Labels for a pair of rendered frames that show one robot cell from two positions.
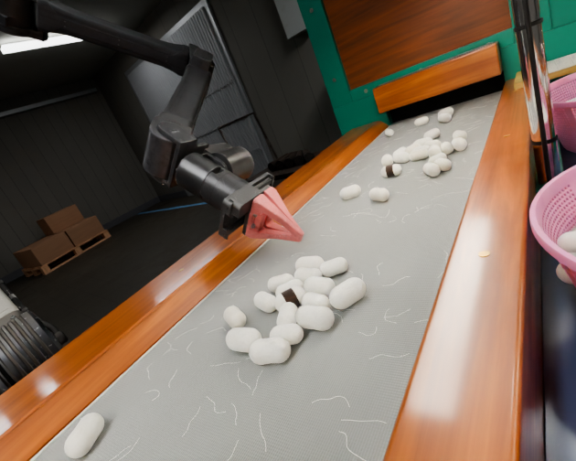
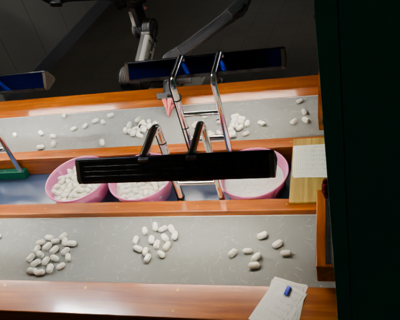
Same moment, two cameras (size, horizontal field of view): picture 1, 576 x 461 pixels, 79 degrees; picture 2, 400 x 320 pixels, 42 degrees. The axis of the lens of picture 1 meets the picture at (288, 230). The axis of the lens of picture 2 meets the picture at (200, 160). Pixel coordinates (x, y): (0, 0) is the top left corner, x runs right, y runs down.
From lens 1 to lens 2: 2.17 m
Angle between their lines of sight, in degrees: 62
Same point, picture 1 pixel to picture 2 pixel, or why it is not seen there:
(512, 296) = (126, 153)
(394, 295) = (140, 142)
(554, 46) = not seen: hidden behind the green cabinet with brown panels
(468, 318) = (122, 150)
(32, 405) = (113, 101)
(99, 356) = (126, 101)
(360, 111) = not seen: hidden behind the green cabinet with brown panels
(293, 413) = (114, 139)
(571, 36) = not seen: hidden behind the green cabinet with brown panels
